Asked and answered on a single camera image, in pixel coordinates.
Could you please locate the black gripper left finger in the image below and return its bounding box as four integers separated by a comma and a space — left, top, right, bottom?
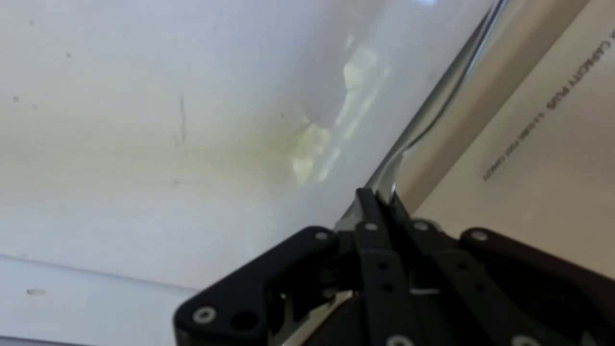
174, 188, 412, 346

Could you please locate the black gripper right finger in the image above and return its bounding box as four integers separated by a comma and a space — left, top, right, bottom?
387, 195, 615, 346

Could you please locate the white washing machine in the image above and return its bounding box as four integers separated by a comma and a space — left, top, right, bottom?
0, 0, 614, 346

